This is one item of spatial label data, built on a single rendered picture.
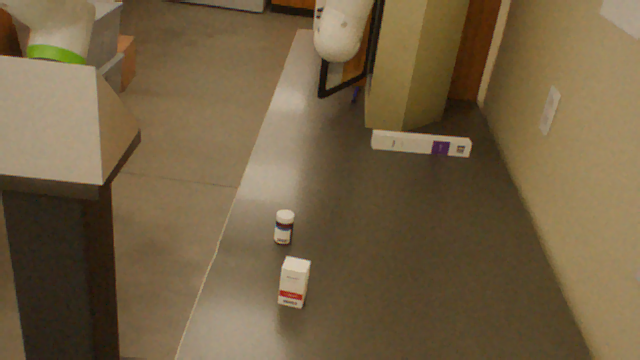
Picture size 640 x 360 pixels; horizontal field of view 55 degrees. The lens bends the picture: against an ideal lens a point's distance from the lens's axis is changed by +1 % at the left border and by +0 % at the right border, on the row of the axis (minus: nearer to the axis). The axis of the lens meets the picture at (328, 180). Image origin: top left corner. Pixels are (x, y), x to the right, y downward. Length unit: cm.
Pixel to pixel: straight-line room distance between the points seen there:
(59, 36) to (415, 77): 94
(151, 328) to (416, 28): 147
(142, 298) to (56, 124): 130
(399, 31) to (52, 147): 94
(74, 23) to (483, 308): 110
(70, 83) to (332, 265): 65
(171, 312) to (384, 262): 141
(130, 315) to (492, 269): 158
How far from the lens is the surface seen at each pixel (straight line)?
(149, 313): 253
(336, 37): 139
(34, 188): 152
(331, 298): 115
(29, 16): 152
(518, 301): 127
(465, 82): 222
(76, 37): 158
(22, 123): 146
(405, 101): 183
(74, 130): 142
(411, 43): 177
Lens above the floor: 166
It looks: 28 degrees down
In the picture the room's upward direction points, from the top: 8 degrees clockwise
